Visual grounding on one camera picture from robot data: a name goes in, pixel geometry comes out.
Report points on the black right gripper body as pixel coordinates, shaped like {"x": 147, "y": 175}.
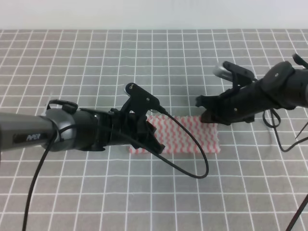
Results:
{"x": 226, "y": 112}

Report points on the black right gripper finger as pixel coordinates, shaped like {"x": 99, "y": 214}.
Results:
{"x": 206, "y": 101}

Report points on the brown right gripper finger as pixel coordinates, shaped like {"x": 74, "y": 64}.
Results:
{"x": 208, "y": 117}

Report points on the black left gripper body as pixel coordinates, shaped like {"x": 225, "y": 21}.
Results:
{"x": 134, "y": 130}

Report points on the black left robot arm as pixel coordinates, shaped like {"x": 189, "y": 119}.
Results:
{"x": 72, "y": 128}

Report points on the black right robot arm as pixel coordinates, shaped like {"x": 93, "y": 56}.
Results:
{"x": 282, "y": 87}

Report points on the grey grid tablecloth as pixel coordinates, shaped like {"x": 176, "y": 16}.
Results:
{"x": 252, "y": 185}

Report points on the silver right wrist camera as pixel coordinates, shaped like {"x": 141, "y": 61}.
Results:
{"x": 237, "y": 75}

